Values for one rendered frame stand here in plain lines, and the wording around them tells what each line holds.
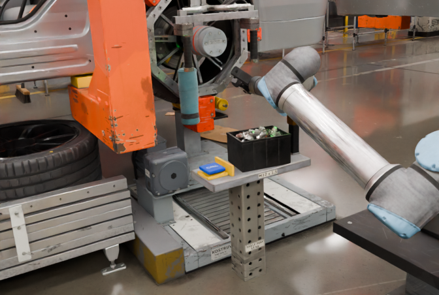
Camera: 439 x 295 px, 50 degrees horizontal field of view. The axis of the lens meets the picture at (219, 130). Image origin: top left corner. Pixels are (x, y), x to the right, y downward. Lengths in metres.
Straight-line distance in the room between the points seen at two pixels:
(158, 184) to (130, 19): 0.73
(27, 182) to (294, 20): 1.64
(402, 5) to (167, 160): 2.90
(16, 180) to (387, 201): 1.30
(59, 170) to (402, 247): 1.26
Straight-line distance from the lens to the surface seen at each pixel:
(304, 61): 1.73
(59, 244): 1.92
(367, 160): 1.52
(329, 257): 2.08
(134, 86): 1.73
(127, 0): 1.71
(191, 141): 2.55
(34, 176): 1.92
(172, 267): 1.93
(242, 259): 1.87
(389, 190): 1.47
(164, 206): 2.16
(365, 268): 2.03
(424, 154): 1.49
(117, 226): 1.96
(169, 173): 2.05
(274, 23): 2.66
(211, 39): 2.17
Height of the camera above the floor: 1.09
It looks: 17 degrees down
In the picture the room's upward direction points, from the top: 3 degrees counter-clockwise
